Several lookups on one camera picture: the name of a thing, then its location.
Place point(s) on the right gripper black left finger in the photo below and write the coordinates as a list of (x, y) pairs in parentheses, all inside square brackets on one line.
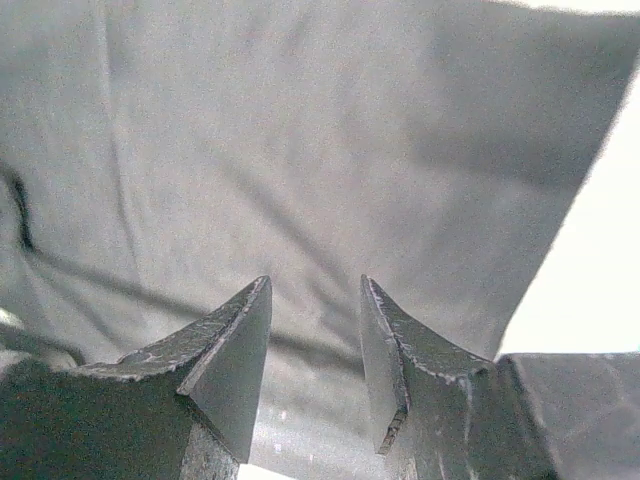
[(183, 407)]

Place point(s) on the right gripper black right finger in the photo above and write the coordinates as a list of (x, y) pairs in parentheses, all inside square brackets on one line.
[(441, 412)]

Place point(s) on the black t-shirt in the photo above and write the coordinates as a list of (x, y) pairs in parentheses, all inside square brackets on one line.
[(156, 156)]

